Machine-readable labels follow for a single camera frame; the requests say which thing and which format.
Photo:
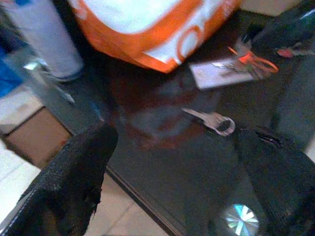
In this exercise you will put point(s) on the white box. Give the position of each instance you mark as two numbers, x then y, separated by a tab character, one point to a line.
268	6

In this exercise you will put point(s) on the white flat card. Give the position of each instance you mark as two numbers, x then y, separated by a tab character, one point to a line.
211	76

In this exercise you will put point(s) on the white cylindrical bin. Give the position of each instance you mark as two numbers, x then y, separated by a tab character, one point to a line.
46	37

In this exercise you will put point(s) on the holographic round sticker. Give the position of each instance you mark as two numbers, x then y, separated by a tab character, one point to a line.
242	220

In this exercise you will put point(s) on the blue plastic object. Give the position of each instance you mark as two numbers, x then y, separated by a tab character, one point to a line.
8	73

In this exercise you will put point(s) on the grey metal frame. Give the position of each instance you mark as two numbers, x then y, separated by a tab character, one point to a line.
61	98

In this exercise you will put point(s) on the bunch of silver keys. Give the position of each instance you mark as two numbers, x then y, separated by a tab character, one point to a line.
242	66

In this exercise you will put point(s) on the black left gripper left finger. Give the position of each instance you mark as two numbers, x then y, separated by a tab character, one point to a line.
73	167

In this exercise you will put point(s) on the red key tag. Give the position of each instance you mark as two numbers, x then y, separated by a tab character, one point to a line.
285	52

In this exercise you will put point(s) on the dark green object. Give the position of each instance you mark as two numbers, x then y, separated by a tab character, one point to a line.
288	24

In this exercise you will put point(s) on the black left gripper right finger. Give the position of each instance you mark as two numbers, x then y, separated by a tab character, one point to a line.
283	177

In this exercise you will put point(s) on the orange and white bag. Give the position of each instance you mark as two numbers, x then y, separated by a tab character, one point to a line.
137	37

